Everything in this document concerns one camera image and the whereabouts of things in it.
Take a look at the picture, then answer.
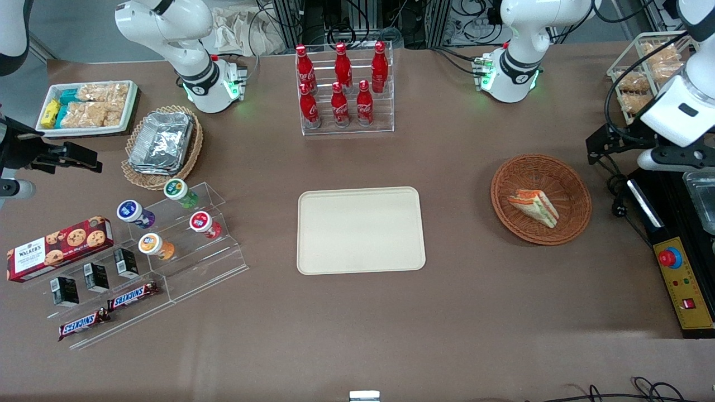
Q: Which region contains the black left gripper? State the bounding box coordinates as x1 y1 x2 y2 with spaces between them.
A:
586 123 664 165

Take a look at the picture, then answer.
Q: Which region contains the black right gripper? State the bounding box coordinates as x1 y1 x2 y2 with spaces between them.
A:
0 116 103 179

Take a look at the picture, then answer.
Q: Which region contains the arm base connector block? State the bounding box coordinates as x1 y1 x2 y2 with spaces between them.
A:
226 60 248 102

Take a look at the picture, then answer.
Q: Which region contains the brown round wicker basket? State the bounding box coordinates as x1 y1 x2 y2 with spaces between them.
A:
490 154 593 246

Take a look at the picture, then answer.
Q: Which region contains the white rectangular snack tray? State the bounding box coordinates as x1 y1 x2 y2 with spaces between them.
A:
35 80 139 138

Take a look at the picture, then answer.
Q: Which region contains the aluminium foil tray stack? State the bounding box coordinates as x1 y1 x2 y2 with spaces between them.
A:
128 112 194 175

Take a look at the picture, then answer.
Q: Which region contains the triangular sandwich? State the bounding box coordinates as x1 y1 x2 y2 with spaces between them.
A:
507 189 560 229

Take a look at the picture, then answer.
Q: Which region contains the light oval wicker basket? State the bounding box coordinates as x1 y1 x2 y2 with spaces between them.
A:
122 105 203 191

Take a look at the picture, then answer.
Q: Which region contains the beige plastic serving tray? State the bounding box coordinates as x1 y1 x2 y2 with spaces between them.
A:
297 186 426 276

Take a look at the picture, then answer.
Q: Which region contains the wrapped rice cracker pack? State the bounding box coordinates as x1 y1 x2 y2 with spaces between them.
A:
78 83 130 104
60 102 109 130
104 100 127 128

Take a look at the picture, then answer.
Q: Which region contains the packaged bread pastry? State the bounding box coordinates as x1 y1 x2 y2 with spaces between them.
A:
617 73 652 93
651 63 687 85
620 92 654 116
642 44 683 68

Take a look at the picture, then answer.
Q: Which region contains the silver metal bar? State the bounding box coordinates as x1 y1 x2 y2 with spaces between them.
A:
628 179 665 228

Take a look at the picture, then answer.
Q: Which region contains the purple lid gum jar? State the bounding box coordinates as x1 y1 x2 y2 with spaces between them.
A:
116 199 156 229

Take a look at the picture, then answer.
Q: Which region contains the red Walkers cookie box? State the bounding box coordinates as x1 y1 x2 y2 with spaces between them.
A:
7 216 114 283

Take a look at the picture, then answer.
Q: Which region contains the clear plastic container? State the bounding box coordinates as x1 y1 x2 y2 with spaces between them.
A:
683 171 715 235

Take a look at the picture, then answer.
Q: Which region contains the green lid gum jar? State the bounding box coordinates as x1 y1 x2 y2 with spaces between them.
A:
163 178 199 209

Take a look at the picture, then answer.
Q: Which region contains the orange lid gum jar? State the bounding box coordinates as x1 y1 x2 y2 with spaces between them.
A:
138 233 175 261

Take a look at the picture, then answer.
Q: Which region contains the small black box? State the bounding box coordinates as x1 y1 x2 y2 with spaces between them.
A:
83 262 110 293
50 276 80 307
113 248 139 280

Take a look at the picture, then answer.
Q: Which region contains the red lid gum jar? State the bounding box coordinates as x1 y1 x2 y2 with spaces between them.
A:
189 210 222 240

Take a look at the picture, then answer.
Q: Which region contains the Snickers chocolate bar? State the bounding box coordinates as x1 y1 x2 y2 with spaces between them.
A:
107 281 160 312
58 308 111 342

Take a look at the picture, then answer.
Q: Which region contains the yellow emergency stop control box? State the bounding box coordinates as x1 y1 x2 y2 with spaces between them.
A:
652 237 714 331

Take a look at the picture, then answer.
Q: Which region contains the clear acrylic stepped stand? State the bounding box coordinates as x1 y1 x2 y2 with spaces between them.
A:
22 246 175 351
124 181 250 303

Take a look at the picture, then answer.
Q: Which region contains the white plastic bag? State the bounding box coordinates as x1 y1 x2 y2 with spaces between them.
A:
211 4 291 56

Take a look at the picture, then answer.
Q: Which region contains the red cola bottle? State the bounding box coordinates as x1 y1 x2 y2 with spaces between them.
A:
295 45 318 94
331 82 350 128
371 41 389 93
299 83 321 129
356 80 375 127
334 42 354 90

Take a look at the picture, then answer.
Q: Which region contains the clear acrylic bottle rack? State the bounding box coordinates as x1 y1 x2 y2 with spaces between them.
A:
295 42 395 136

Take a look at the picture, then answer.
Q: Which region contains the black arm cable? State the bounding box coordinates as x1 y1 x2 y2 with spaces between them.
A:
605 32 693 147

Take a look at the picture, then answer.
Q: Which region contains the black cable with plug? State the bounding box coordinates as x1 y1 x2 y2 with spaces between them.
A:
606 159 654 247

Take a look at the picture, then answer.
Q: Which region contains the white wire basket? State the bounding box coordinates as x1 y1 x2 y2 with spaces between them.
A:
607 32 702 125

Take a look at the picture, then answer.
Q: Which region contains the aluminium frame rack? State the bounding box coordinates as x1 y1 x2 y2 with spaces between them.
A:
425 0 503 48
271 0 370 50

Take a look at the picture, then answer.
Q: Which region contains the black floor cable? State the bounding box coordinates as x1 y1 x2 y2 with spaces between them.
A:
531 377 694 402

